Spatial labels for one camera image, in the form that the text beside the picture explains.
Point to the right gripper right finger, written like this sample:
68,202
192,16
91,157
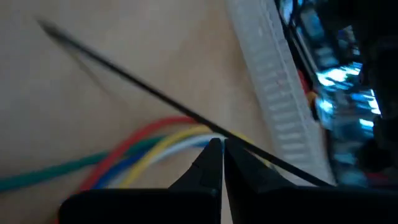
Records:
264,202

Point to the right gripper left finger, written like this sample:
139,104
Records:
199,202

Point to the black zip tie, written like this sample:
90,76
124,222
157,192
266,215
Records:
174,102

